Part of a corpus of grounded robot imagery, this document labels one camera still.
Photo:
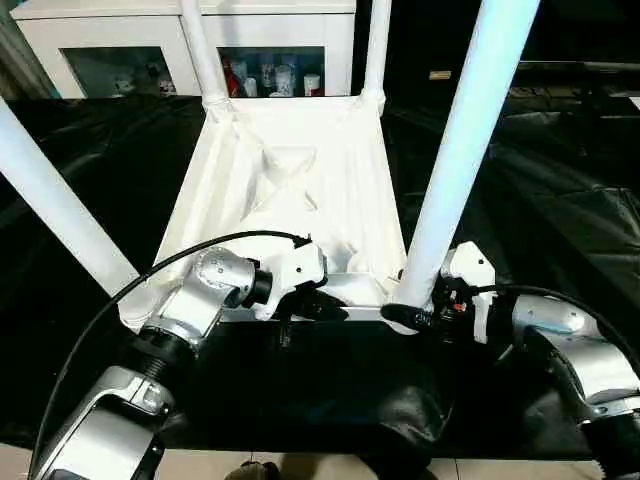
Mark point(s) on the black mat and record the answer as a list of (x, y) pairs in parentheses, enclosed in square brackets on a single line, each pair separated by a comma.
[(300, 390)]

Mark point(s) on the black left robot foot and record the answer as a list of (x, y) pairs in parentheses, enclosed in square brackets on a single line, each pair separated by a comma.
[(252, 471)]

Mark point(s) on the white plastic table top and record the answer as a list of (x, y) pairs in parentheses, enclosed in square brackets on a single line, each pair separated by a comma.
[(300, 125)]

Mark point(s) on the grey curtain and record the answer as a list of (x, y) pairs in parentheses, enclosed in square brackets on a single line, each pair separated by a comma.
[(20, 60)]

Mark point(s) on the black rail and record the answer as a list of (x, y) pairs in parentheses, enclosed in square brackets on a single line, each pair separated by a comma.
[(575, 66)]

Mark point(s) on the white plastic table leg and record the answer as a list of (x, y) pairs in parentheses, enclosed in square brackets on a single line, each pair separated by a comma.
[(377, 50), (50, 190), (202, 50), (465, 150)]

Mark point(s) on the white cabinet with glass doors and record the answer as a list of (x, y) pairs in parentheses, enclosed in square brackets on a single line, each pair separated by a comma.
[(125, 25)]

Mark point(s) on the white flat board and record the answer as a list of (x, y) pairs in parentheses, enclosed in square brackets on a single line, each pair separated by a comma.
[(636, 102)]

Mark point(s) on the small tan block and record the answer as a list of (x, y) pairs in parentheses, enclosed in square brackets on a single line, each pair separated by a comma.
[(440, 75)]

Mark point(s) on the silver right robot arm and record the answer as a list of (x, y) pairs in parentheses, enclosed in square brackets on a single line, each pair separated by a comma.
[(590, 350)]

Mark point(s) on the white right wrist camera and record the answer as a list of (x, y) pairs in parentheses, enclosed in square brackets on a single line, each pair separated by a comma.
[(470, 260)]

